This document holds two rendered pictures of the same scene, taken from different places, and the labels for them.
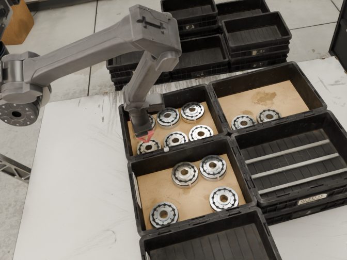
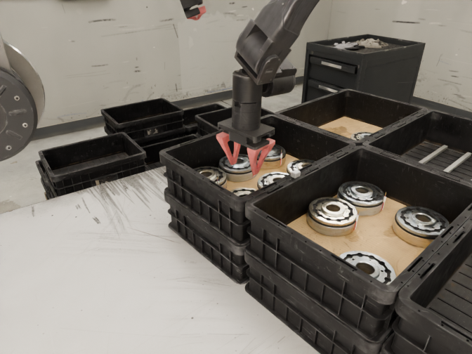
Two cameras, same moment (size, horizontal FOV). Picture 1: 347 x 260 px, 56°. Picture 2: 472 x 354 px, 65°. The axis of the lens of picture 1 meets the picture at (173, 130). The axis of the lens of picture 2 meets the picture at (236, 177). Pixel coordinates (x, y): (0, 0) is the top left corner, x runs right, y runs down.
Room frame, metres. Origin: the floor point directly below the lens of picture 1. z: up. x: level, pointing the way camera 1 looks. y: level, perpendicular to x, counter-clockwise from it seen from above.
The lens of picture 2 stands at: (0.28, 0.56, 1.31)
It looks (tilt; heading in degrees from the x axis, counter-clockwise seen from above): 30 degrees down; 321
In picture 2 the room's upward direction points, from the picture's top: straight up
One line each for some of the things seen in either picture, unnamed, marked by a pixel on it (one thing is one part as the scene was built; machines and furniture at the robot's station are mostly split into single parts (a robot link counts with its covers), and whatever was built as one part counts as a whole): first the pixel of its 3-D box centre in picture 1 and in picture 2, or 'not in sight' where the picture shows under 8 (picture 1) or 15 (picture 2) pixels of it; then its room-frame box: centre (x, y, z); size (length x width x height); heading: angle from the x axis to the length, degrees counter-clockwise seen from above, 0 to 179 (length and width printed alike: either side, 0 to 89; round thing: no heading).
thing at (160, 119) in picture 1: (168, 116); (237, 163); (0.96, 0.01, 0.86); 0.10 x 0.10 x 0.01
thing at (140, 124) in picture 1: (139, 117); (246, 116); (0.81, 0.11, 1.06); 0.10 x 0.07 x 0.07; 9
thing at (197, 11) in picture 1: (190, 31); (147, 145); (2.22, -0.29, 0.37); 0.40 x 0.30 x 0.45; 86
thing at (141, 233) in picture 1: (187, 182); (369, 202); (0.58, -0.01, 0.92); 0.40 x 0.30 x 0.02; 93
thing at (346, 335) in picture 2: not in sight; (356, 264); (0.58, -0.01, 0.76); 0.40 x 0.30 x 0.12; 93
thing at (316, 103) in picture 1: (263, 104); (348, 130); (0.90, -0.39, 0.87); 0.40 x 0.30 x 0.11; 93
